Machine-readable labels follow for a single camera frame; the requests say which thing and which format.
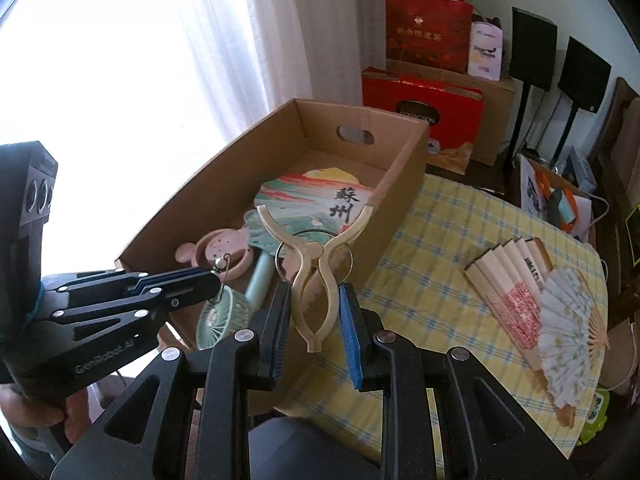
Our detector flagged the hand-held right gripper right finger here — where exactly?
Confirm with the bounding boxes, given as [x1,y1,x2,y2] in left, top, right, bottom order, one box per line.
[339,282,591,480]

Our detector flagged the white tissue pack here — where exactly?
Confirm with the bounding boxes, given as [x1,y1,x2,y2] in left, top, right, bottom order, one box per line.
[467,21,505,82]

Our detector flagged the brown cardboard box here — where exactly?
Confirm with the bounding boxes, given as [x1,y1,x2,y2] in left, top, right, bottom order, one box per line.
[114,98,431,353]

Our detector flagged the cream plastic fan stand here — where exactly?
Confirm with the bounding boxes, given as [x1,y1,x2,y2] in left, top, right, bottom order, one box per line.
[257,205,374,354]

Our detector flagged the white floral folding fan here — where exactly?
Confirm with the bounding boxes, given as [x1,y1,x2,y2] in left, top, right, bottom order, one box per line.
[537,265,612,429]

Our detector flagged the white sheer curtain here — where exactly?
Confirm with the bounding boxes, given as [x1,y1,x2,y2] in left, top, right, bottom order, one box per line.
[190,0,388,151]

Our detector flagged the round painted hand fan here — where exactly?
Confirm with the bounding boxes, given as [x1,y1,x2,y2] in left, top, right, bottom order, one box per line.
[252,167,386,256]

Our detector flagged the person's left hand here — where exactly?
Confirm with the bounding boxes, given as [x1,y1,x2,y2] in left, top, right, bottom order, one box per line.
[0,384,98,445]

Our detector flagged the wooden-guard folding fan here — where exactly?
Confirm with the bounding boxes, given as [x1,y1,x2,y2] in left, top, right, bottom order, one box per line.
[462,237,556,372]

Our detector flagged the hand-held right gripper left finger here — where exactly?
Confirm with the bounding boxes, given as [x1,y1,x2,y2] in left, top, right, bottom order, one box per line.
[50,280,293,480]

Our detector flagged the yellow plaid tablecloth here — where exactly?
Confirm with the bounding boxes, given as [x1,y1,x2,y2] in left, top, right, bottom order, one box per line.
[277,172,609,461]

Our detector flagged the brown wooden-frame sofa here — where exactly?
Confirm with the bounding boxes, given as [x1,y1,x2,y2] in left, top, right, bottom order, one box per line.
[592,77,640,391]

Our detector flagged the red chocolate gift box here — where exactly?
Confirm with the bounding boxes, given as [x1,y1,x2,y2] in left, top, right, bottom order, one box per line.
[361,67,485,176]

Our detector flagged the large brown cardboard carton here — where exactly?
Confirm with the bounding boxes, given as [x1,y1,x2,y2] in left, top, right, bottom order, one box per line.
[385,57,518,166]

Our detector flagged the white charging cable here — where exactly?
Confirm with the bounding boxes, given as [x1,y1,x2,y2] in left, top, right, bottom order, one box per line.
[587,194,612,241]

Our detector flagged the red paper gift bag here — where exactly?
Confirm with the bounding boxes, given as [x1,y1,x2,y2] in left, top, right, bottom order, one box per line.
[385,0,474,73]

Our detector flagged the white paper bag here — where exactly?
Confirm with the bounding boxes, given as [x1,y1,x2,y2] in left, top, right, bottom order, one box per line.
[517,152,597,246]

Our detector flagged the black speaker stand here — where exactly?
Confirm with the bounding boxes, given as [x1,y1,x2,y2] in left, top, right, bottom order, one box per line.
[552,102,580,171]
[507,82,532,168]

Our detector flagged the green handheld electric fan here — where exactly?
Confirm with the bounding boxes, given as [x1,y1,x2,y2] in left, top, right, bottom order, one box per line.
[197,250,274,352]

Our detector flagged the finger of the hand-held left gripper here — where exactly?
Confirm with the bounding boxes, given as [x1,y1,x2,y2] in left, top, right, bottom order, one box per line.
[52,281,223,342]
[57,266,223,296]

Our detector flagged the grey appliance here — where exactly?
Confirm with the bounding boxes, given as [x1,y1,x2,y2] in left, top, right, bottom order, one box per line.
[567,146,598,196]

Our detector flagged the pink handheld electric fan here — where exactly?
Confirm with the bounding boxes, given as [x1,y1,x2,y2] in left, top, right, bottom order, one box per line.
[175,227,253,282]

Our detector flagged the black loudspeaker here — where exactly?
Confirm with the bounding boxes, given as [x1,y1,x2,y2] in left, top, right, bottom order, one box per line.
[510,7,558,92]
[557,36,612,113]

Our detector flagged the green plastic toy case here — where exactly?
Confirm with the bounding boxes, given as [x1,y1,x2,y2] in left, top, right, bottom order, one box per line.
[579,387,612,444]

